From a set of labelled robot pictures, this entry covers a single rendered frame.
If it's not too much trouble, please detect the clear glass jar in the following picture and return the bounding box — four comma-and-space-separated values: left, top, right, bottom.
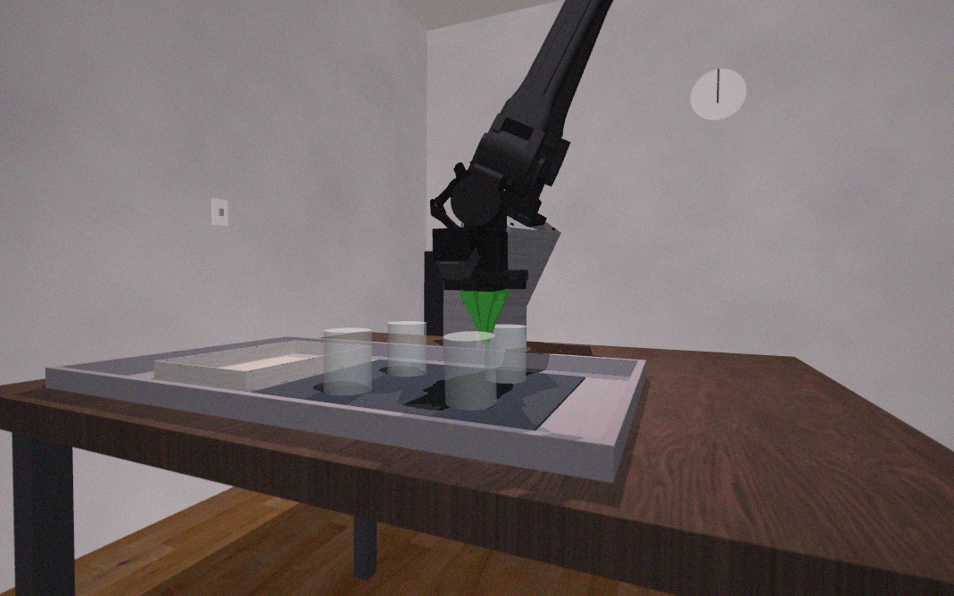
324, 328, 372, 395
443, 331, 497, 410
493, 324, 527, 384
387, 321, 427, 377

